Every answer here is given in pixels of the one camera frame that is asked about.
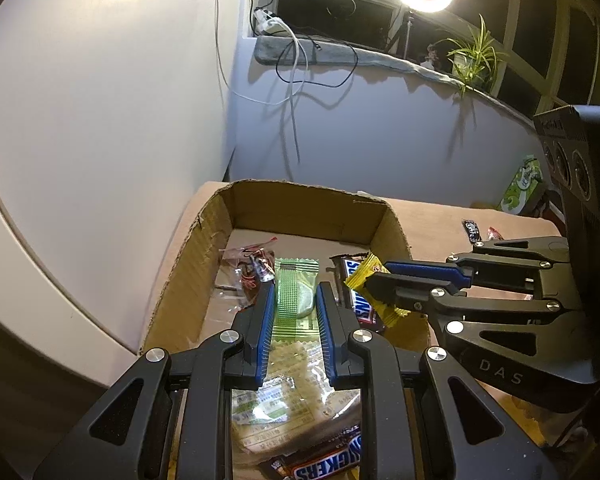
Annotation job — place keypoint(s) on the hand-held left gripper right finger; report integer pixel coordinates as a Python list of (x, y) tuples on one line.
[(325, 330)]

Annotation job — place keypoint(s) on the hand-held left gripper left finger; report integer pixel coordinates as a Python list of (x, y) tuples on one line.
[(265, 330)]

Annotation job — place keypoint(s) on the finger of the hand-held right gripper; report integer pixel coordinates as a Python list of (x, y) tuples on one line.
[(405, 292), (430, 270)]

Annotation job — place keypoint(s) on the brown chocolate bar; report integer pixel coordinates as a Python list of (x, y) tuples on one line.
[(320, 467), (365, 310)]

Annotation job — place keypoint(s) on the yellow candy packet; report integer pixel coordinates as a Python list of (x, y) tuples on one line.
[(362, 272)]

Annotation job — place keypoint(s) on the green candy packet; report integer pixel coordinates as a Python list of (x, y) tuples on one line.
[(295, 285)]

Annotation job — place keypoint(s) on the small black snack packet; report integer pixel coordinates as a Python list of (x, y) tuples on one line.
[(472, 231)]

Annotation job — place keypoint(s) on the red-patterned clear packet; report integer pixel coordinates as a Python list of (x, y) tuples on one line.
[(245, 270)]

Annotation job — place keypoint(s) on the chocolate cake red-ended wrapper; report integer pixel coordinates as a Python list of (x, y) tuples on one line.
[(495, 233)]

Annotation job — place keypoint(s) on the clear cracker packet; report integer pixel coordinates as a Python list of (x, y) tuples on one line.
[(290, 410)]

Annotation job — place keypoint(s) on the brown cardboard box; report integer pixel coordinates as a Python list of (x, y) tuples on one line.
[(300, 210)]

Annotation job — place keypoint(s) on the green snack bag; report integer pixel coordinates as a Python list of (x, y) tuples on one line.
[(522, 185)]

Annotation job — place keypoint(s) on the potted spider plant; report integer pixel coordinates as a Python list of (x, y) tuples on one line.
[(462, 67)]

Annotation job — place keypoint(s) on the grey window sill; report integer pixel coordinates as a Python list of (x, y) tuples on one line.
[(330, 55)]

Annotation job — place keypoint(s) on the white cabinet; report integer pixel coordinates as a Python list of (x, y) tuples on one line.
[(105, 110)]

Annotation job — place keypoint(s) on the white power strip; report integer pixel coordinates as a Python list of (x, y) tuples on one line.
[(270, 24)]

